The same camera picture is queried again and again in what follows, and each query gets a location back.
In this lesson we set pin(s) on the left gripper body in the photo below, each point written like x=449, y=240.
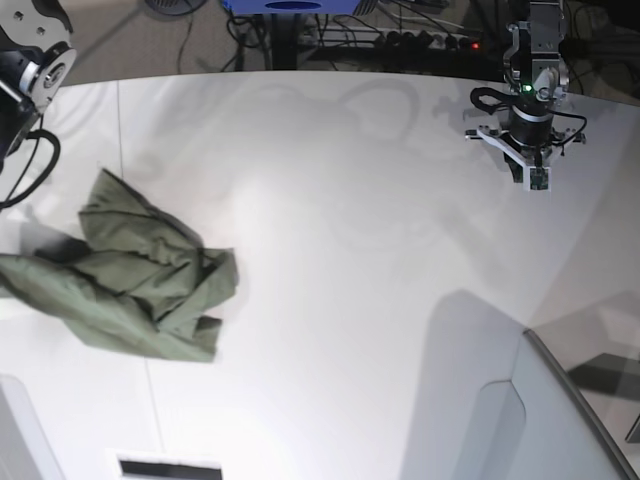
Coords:
x=529, y=123

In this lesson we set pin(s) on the green t-shirt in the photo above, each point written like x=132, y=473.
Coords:
x=140, y=282

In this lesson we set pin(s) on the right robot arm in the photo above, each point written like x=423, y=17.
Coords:
x=36, y=56

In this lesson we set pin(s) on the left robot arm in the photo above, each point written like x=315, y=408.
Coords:
x=534, y=69

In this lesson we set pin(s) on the black power strip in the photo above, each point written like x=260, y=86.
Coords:
x=361, y=37

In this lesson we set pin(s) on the black table leg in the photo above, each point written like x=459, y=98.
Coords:
x=284, y=33

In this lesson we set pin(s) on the blue box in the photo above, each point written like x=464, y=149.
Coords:
x=251, y=7

